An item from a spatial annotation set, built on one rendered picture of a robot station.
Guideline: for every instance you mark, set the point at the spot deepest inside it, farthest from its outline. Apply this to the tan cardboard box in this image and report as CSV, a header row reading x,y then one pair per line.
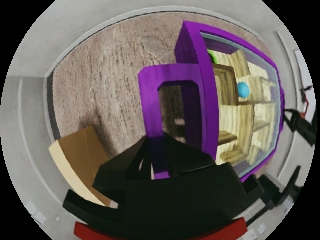
x,y
78,157

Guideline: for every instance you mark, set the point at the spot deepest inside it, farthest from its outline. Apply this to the purple maze board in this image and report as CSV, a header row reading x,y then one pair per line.
x,y
235,93

